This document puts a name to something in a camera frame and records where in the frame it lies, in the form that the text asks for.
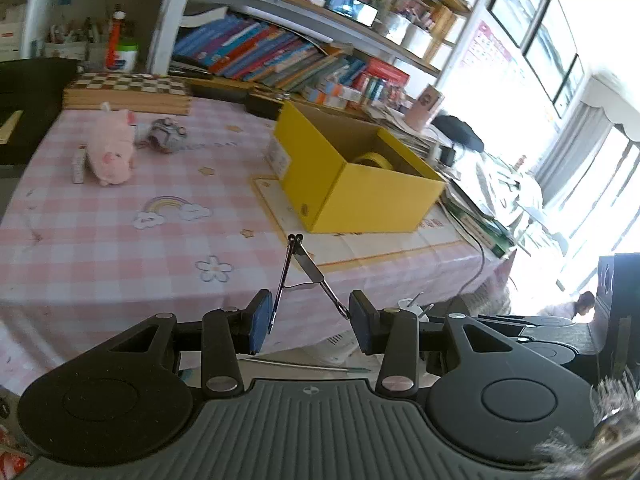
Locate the white box red label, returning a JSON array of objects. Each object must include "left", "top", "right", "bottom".
[{"left": 0, "top": 20, "right": 25, "bottom": 61}]

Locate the red printed box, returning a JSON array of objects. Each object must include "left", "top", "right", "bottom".
[{"left": 357, "top": 57, "right": 411, "bottom": 106}]

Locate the yellow tape roll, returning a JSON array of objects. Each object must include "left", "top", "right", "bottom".
[{"left": 352, "top": 151, "right": 393, "bottom": 170}]

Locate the pink cylindrical holder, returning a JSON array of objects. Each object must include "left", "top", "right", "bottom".
[{"left": 404, "top": 85, "right": 445, "bottom": 131}]

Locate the red and white bottle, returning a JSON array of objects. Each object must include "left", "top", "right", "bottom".
[{"left": 105, "top": 4, "right": 126, "bottom": 72}]

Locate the clear pen cup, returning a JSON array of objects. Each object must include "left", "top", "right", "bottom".
[{"left": 380, "top": 12, "right": 416, "bottom": 43}]

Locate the white pen holder with pens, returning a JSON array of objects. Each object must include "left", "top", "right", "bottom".
[{"left": 44, "top": 17, "right": 91, "bottom": 61}]

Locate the stack of papers and books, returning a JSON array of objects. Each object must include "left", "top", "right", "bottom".
[{"left": 367, "top": 105, "right": 451, "bottom": 161}]

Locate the white red small carton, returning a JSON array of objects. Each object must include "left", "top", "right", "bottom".
[{"left": 72, "top": 145, "right": 88, "bottom": 184}]

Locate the grey furry cloth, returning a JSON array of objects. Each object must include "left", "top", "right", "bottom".
[{"left": 535, "top": 367, "right": 640, "bottom": 480}]

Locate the white plastic basket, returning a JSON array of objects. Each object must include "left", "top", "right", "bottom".
[{"left": 317, "top": 332, "right": 358, "bottom": 367}]

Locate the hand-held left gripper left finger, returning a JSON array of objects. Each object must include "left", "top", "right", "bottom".
[{"left": 102, "top": 289, "right": 275, "bottom": 395}]

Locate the grey frog toy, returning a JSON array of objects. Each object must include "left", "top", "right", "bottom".
[{"left": 137, "top": 117, "right": 190, "bottom": 155}]

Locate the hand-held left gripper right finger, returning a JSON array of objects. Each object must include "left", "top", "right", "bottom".
[{"left": 348, "top": 289, "right": 526, "bottom": 397}]

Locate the pink checkered desktop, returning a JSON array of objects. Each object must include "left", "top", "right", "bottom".
[{"left": 0, "top": 95, "right": 516, "bottom": 396}]

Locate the orange white small carton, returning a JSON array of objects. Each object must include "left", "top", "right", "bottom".
[
  {"left": 302, "top": 86, "right": 346, "bottom": 108},
  {"left": 320, "top": 82, "right": 363, "bottom": 104}
]

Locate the black pouch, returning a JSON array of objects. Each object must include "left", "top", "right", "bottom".
[{"left": 432, "top": 115, "right": 485, "bottom": 152}]

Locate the grey patterned cloth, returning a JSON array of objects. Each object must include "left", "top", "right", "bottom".
[{"left": 465, "top": 152, "right": 546, "bottom": 241}]

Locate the white cup with sticks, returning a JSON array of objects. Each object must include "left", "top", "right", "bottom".
[{"left": 397, "top": 292, "right": 436, "bottom": 321}]

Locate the white bookshelf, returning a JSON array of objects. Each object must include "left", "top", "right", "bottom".
[{"left": 147, "top": 0, "right": 493, "bottom": 86}]

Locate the grey white curtain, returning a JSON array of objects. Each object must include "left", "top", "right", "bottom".
[{"left": 535, "top": 72, "right": 640, "bottom": 241}]

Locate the pink pig plush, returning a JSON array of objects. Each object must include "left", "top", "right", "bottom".
[{"left": 82, "top": 101, "right": 138, "bottom": 188}]

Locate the black cable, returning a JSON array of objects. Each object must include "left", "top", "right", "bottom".
[{"left": 440, "top": 200, "right": 487, "bottom": 297}]

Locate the yellow cardboard box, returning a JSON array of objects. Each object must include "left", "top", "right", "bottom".
[{"left": 265, "top": 100, "right": 447, "bottom": 234}]

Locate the wooden chessboard box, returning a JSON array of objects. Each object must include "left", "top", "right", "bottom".
[{"left": 62, "top": 72, "right": 193, "bottom": 116}]

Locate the white side shelf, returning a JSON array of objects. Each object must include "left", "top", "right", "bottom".
[{"left": 0, "top": 0, "right": 171, "bottom": 76}]

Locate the white pen cup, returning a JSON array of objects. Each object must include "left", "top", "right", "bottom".
[{"left": 402, "top": 25, "right": 436, "bottom": 58}]

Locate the white canister green lid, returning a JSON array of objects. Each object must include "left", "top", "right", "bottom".
[{"left": 106, "top": 42, "right": 140, "bottom": 73}]

